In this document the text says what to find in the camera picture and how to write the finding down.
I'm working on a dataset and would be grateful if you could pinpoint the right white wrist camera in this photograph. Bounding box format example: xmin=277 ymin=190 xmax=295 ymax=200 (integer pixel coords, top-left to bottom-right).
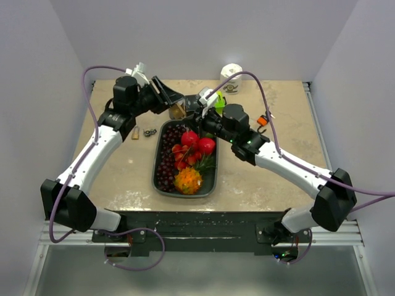
xmin=197 ymin=87 xmax=218 ymax=118

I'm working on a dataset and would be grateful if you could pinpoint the black green box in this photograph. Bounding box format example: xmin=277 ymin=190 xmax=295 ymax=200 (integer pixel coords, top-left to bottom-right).
xmin=184 ymin=91 xmax=227 ymax=115

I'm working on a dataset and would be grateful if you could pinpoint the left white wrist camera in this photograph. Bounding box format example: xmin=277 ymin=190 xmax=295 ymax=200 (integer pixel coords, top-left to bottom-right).
xmin=125 ymin=62 xmax=150 ymax=87

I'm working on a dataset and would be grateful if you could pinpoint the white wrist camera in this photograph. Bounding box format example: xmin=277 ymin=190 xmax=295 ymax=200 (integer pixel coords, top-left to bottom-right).
xmin=197 ymin=87 xmax=218 ymax=118
xmin=125 ymin=62 xmax=150 ymax=87

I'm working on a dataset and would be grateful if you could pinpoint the toilet paper roll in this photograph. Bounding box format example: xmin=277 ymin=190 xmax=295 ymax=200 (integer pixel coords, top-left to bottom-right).
xmin=220 ymin=64 xmax=243 ymax=94

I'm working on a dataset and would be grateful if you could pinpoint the large brass padlock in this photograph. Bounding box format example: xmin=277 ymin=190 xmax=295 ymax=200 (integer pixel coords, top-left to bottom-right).
xmin=168 ymin=103 xmax=186 ymax=120

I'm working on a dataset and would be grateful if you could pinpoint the small brass padlock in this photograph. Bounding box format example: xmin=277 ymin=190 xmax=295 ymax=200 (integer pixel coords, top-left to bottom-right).
xmin=131 ymin=126 xmax=140 ymax=140

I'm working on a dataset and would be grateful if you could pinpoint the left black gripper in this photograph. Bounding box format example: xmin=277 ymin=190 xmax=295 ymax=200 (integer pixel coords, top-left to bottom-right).
xmin=130 ymin=75 xmax=182 ymax=116

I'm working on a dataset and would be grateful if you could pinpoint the red pomegranate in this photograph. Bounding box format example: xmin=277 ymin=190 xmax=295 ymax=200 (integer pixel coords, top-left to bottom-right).
xmin=181 ymin=131 xmax=200 ymax=147

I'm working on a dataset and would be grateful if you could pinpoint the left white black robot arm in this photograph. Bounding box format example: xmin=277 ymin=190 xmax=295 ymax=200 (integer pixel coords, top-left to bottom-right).
xmin=40 ymin=76 xmax=184 ymax=242

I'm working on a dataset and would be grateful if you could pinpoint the red apple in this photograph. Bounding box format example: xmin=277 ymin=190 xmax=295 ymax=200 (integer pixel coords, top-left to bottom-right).
xmin=198 ymin=138 xmax=216 ymax=155

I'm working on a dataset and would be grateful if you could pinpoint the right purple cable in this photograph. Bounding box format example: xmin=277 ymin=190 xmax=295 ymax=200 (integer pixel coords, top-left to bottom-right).
xmin=206 ymin=71 xmax=395 ymax=266

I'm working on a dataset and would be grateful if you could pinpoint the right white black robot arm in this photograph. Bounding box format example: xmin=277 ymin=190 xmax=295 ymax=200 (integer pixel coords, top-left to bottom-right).
xmin=185 ymin=104 xmax=357 ymax=242

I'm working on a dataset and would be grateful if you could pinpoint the orange dragon fruit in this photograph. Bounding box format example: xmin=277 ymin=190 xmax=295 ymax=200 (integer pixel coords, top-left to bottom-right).
xmin=173 ymin=167 xmax=203 ymax=195

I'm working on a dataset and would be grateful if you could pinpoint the red cherries bunch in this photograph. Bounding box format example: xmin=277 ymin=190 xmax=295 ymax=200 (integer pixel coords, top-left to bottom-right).
xmin=172 ymin=143 xmax=202 ymax=171

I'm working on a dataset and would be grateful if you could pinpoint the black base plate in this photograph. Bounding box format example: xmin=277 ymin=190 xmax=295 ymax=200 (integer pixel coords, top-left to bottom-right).
xmin=92 ymin=211 xmax=312 ymax=257

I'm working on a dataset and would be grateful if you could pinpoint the dark red grape bunch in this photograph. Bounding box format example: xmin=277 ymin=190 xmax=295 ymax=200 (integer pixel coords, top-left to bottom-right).
xmin=154 ymin=121 xmax=186 ymax=193

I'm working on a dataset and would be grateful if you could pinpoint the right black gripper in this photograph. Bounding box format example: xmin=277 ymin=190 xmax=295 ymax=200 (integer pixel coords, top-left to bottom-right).
xmin=183 ymin=104 xmax=236 ymax=144

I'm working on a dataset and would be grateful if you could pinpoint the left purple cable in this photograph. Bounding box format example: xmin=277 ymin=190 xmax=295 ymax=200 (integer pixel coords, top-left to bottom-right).
xmin=48 ymin=65 xmax=166 ymax=271

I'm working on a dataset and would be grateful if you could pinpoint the purple cable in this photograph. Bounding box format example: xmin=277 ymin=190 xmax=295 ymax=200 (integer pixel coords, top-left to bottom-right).
xmin=48 ymin=65 xmax=166 ymax=271
xmin=206 ymin=71 xmax=395 ymax=266

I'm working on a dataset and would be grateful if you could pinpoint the dark grey fruit tray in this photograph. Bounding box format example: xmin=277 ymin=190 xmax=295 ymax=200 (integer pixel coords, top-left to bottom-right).
xmin=152 ymin=120 xmax=218 ymax=198

